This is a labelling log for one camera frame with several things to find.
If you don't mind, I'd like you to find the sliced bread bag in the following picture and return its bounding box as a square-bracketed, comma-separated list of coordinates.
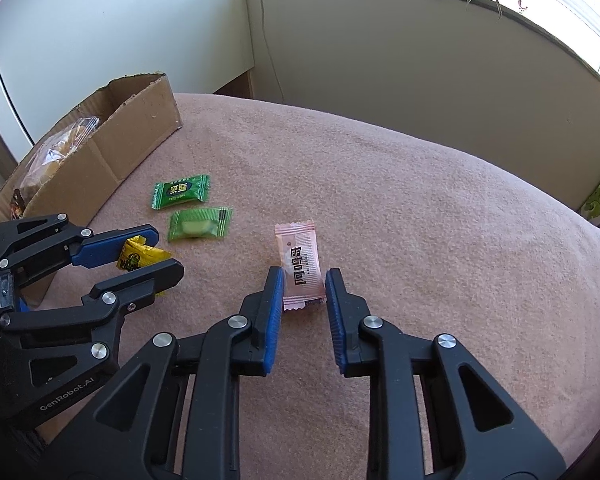
[17, 116, 102, 202]

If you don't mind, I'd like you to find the light green wrapped candy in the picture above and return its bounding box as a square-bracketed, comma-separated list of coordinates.
[167, 205, 234, 244]

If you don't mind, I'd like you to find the dark green wrapped candy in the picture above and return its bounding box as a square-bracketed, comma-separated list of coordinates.
[151, 174, 212, 211]

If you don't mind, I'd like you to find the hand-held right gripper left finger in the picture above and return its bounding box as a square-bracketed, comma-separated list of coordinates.
[45, 266, 286, 480]

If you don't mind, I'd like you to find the pink candy packet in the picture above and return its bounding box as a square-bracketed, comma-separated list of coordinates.
[274, 220, 329, 314]

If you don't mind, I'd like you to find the white cabinet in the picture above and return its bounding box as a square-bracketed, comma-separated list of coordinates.
[0, 0, 256, 162]

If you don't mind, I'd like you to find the small brown chocolate bar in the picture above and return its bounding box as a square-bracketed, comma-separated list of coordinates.
[10, 187, 32, 219]

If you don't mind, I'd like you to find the brown cardboard box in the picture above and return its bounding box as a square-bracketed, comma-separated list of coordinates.
[0, 72, 184, 307]

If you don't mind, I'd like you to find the white cable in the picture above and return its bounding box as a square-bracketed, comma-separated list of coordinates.
[252, 0, 287, 104]

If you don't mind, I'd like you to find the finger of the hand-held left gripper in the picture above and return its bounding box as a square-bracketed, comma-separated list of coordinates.
[2, 259, 185, 392]
[0, 214, 160, 274]

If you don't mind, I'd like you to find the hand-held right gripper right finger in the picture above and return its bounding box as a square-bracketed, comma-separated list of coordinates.
[325, 268, 567, 480]

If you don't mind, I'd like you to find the yellow candy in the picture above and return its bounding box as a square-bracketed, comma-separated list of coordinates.
[117, 235, 174, 297]

